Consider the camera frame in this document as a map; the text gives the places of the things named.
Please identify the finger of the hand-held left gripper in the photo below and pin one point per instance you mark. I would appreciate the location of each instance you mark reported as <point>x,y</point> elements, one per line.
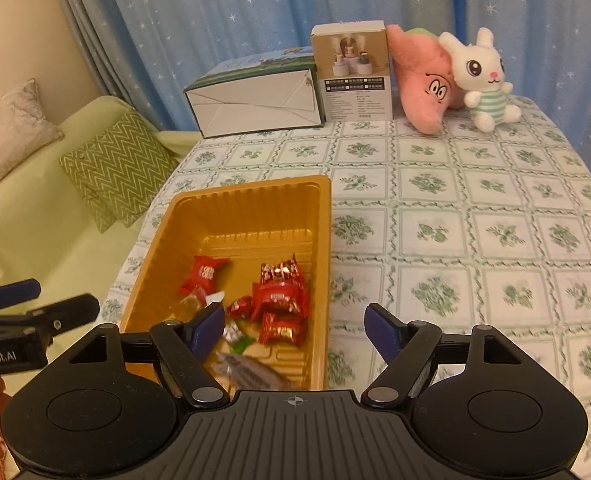
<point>70,312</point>
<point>13,293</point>

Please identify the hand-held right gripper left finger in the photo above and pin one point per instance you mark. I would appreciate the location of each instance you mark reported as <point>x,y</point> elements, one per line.
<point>209,327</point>

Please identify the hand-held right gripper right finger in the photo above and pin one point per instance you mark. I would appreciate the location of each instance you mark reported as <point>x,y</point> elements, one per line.
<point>381,330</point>

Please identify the small silver candy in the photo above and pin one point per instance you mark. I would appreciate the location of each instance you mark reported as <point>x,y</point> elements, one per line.
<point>233,332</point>

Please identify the yellow candy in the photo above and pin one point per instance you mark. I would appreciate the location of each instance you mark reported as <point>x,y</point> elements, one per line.
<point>190,305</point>

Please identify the small red candy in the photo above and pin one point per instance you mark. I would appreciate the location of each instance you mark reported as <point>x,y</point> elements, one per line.
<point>240,307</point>

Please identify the small green candy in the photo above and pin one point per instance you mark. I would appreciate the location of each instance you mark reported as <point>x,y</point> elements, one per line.
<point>243,345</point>

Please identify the red candy with white label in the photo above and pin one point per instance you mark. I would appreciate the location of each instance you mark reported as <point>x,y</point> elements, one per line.
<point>204,272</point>

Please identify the grey silver snack packet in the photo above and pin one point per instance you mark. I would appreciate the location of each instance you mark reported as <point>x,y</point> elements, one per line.
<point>250,372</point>

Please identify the large red snack packet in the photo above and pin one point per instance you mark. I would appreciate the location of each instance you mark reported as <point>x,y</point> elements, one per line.
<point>280,297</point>

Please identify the brown red candy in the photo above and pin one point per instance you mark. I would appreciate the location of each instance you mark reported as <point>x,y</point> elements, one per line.
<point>278,271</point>

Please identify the orange plastic tray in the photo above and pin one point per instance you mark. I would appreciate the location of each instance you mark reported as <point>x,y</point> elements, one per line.
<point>255,215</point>

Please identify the light green sofa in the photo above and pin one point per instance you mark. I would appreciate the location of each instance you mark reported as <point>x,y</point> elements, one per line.
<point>35,240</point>

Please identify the green zigzag pillow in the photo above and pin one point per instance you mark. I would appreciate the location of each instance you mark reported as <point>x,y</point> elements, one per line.
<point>120,160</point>
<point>100,217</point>

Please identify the floral checked tablecloth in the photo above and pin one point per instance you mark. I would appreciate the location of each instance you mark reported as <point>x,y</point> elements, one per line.
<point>475,240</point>

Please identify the beige patterned pillow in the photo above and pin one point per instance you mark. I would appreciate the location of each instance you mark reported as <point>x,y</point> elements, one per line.
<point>10,135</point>

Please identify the large white cardboard box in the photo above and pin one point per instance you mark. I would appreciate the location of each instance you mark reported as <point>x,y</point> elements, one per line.
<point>255,105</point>

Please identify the pink star plush toy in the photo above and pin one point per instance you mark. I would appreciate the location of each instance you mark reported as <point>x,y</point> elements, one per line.
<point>420,80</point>

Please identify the small beige product box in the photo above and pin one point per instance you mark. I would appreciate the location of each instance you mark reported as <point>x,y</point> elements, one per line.
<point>350,75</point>

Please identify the grey star-print curtain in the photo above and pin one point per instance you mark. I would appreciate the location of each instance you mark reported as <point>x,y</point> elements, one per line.
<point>90,35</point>

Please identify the white bunny plush toy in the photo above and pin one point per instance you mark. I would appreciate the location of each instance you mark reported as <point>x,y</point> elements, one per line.
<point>480,75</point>

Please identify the blue star-print curtain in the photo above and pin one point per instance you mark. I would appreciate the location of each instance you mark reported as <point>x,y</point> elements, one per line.
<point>275,5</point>

